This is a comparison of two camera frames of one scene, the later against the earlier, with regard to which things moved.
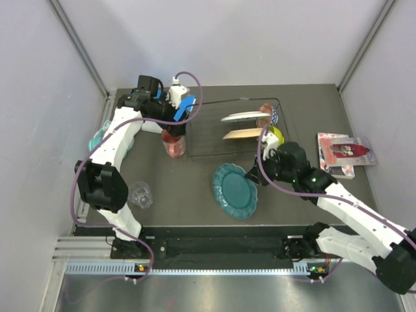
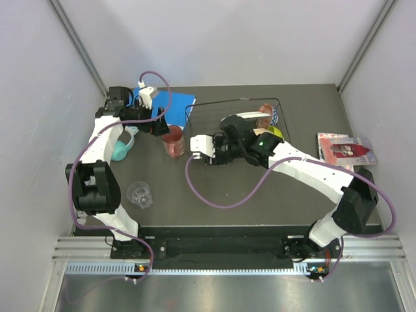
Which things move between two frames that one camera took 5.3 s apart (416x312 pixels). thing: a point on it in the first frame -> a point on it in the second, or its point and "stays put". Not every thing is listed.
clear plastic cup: (140, 194) stays put
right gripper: (256, 175) -> (213, 158)
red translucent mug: (175, 146) stays put
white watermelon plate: (245, 116) stays put
